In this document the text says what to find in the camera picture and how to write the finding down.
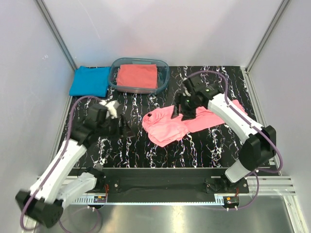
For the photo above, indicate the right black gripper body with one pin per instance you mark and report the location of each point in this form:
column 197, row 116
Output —
column 192, row 105

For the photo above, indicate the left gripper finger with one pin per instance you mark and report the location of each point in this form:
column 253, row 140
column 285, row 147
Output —
column 127, row 134
column 123, row 126

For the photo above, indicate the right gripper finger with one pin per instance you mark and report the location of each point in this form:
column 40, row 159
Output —
column 176, row 109
column 188, row 114

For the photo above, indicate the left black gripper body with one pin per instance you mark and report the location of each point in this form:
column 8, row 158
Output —
column 109, row 128

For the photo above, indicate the pink t shirt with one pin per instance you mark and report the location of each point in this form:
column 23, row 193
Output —
column 163, row 130

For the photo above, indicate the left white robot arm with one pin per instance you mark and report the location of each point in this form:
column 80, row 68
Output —
column 46, row 199

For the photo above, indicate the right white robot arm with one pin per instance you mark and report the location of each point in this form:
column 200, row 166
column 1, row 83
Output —
column 258, row 142

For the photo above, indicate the folded blue t shirt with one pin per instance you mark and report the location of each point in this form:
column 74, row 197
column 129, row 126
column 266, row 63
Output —
column 90, row 82

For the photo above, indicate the black marble pattern mat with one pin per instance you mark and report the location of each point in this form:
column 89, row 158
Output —
column 214, row 147

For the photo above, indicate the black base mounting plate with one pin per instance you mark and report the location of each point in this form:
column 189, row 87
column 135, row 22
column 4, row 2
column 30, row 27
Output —
column 165, row 185

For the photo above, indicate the clear blue plastic bin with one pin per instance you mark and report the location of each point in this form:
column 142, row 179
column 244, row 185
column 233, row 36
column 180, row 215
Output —
column 163, row 75

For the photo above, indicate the folded coral red t shirt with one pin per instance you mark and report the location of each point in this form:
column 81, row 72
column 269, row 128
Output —
column 137, row 75

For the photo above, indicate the left small connector board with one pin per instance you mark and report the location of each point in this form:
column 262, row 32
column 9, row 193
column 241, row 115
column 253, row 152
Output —
column 100, row 199

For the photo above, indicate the small connector board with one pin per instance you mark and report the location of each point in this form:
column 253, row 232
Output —
column 234, row 200
column 100, row 199

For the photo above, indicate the right small connector board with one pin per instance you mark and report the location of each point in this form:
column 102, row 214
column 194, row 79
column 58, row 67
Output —
column 234, row 200

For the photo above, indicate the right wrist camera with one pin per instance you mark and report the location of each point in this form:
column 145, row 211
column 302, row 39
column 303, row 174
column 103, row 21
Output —
column 187, row 87

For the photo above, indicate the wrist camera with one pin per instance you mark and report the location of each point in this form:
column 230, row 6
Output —
column 187, row 87
column 112, row 107

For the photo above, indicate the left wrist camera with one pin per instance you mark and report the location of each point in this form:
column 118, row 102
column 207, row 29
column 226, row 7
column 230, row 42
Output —
column 112, row 107

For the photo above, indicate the aluminium rail front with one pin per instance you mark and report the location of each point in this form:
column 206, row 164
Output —
column 267, row 187

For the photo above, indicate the right aluminium frame post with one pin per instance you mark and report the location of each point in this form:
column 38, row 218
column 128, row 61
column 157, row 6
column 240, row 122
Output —
column 270, row 29

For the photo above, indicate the aluminium frame post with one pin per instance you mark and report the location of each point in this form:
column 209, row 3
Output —
column 270, row 29
column 54, row 30

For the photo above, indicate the left aluminium frame post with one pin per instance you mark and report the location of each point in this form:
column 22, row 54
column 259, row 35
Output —
column 54, row 30

